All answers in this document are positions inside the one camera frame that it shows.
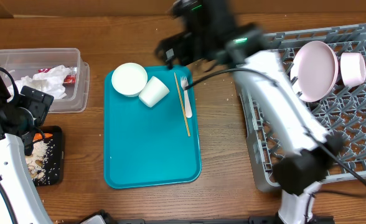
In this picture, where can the white bowl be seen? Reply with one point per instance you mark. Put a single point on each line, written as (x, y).
(129, 79)

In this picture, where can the white paper cup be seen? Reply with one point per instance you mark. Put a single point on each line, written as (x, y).
(154, 91)

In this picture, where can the white plastic fork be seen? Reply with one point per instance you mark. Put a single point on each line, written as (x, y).
(188, 109)

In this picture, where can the teal plastic serving tray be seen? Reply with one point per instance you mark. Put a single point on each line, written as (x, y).
(151, 146)

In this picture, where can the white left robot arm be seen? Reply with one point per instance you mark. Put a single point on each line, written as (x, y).
(21, 115)

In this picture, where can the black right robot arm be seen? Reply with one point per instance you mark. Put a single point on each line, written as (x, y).
(310, 150)

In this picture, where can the clear plastic waste bin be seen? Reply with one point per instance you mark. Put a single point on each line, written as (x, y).
(22, 62)

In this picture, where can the grey plastic dish rack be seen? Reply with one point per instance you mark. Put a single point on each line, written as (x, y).
(343, 111)

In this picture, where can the pink bowl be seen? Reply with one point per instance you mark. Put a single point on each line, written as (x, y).
(353, 69)

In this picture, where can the red snack wrapper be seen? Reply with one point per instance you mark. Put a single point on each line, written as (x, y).
(69, 77)

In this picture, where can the orange carrot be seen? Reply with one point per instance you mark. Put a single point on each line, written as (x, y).
(38, 136)

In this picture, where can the large pink plate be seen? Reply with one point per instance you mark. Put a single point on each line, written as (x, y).
(316, 68)

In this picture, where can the white napkin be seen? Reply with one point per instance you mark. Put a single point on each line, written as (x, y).
(50, 82)

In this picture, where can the pile of peanuts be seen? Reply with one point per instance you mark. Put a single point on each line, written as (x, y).
(35, 167)

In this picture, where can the wooden chopstick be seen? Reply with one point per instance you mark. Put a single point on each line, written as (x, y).
(182, 105)

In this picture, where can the pile of white rice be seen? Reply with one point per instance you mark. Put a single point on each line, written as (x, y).
(40, 152)

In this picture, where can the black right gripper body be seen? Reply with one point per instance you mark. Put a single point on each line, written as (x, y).
(199, 48)

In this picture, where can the black food waste tray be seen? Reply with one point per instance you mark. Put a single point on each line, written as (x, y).
(54, 165)

